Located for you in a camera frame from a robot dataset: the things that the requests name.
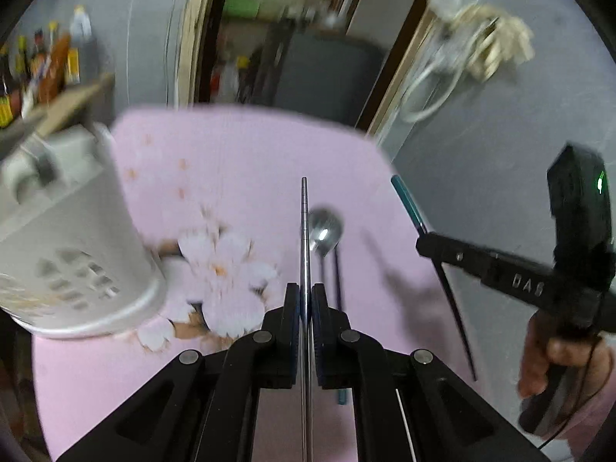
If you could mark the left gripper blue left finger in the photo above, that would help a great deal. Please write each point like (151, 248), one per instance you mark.
(282, 350)

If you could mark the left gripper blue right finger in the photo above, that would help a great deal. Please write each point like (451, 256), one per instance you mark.
(333, 358)

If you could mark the wooden kitchen counter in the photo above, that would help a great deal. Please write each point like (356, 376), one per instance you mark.
(79, 105)

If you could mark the person's right hand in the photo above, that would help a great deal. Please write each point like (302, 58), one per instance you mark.
(542, 347)

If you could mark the silver spoon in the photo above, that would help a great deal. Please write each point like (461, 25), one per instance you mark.
(325, 232)

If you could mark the pink floral table cloth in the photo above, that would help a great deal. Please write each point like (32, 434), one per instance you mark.
(224, 184)

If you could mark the white utensil holder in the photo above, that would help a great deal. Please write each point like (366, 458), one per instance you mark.
(72, 262)

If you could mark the grey cabinet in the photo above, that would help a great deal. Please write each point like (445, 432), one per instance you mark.
(319, 74)

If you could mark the large oil jug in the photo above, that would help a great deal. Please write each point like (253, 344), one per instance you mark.
(82, 61)

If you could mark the green box on shelf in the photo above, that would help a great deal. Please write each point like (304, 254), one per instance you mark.
(241, 9)

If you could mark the brown sauce pouch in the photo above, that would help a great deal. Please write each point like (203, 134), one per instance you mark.
(50, 84)

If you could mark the dark soy sauce bottle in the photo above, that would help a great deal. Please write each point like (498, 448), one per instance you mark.
(9, 95)

